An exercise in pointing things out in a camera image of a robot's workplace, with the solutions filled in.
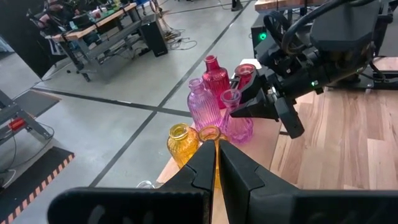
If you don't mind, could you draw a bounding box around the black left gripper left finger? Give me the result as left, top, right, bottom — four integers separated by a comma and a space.
48, 140, 216, 224

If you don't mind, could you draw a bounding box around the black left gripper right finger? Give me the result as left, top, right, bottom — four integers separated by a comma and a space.
220, 139, 398, 224

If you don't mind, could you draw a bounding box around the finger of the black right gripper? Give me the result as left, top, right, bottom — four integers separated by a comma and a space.
230, 90, 280, 121
238, 70, 261, 102

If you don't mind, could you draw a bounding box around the red flared-neck vase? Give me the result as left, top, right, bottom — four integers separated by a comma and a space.
233, 63, 257, 91

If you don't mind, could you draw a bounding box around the purple wavy flared vase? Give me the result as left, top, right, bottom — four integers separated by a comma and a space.
220, 88, 254, 144

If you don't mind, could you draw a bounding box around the red tall ribbed bottle vase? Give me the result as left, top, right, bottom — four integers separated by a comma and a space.
201, 55, 231, 110

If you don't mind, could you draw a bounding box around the purple ribbed bottle vase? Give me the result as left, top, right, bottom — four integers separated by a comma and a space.
187, 77, 223, 131

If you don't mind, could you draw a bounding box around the yellow flared-neck vase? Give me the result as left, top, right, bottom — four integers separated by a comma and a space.
198, 125, 231, 189

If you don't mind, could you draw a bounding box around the yellow ribbed bottle vase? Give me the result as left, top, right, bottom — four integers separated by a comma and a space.
166, 123, 200, 169

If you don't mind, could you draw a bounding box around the black computer tower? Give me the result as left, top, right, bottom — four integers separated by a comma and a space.
139, 14, 169, 58

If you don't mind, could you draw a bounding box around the black mat hazard-striped edge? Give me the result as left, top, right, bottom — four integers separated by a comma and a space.
0, 146, 75, 224

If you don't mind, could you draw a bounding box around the wooden workbench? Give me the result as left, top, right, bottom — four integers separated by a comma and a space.
51, 2, 139, 82

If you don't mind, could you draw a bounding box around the grey metal stand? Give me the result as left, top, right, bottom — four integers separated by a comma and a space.
0, 90, 55, 147

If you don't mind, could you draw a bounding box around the black partition panel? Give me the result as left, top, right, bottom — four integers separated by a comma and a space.
0, 0, 68, 78

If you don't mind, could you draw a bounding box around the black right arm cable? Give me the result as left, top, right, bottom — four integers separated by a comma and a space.
263, 0, 383, 57

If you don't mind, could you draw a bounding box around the floor cable bundle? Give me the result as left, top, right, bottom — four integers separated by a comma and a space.
160, 18, 198, 52

